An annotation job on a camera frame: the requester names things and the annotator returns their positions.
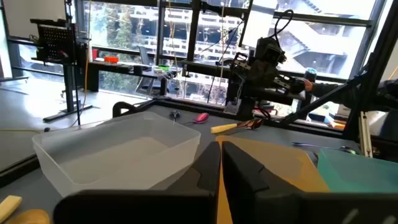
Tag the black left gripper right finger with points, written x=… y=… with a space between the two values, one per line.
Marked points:
x=280 y=207

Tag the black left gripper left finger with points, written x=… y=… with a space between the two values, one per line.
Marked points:
x=140 y=207

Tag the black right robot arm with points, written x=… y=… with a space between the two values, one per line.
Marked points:
x=261 y=73

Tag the orange plastic bin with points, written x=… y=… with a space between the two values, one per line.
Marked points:
x=273 y=158

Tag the clear plastic bin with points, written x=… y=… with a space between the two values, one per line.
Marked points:
x=124 y=155

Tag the blue iridescent long utensil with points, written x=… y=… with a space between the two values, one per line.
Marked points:
x=320 y=146

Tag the teal plastic bin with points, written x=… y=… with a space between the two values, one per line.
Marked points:
x=357 y=171

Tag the black corner clamp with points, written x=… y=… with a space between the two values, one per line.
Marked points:
x=122 y=106

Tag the pink purple iridescent spoon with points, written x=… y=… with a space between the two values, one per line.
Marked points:
x=201 y=118

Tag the person's hand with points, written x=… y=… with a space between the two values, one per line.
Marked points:
x=308 y=85

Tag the blue capped bottle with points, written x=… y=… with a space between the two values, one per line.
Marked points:
x=310 y=74

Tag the dark background desk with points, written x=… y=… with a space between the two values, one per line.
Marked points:
x=124 y=68

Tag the green object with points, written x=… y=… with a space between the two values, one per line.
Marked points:
x=163 y=67

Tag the orange box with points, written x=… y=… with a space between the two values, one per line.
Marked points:
x=111 y=59

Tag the grey office chair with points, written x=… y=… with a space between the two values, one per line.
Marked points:
x=144 y=56

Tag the red cup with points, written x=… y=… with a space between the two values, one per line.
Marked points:
x=94 y=53

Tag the black perforated panel stand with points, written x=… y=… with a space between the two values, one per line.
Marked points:
x=57 y=40

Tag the white upright rail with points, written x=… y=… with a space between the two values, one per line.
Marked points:
x=365 y=133

